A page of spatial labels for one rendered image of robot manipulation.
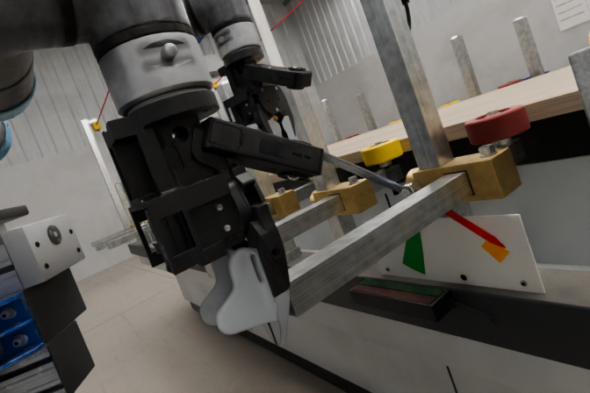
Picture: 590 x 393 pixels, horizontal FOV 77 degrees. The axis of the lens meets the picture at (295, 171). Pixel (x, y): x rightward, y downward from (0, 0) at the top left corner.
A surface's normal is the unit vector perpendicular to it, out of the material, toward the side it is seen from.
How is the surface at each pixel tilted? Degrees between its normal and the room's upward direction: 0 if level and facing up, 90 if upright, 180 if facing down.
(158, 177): 90
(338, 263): 90
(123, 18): 90
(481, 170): 90
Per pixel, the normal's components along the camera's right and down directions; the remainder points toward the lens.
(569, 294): -0.35, -0.94
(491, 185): -0.77, 0.33
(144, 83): 0.00, 0.07
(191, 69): 0.77, -0.23
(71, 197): 0.56, -0.15
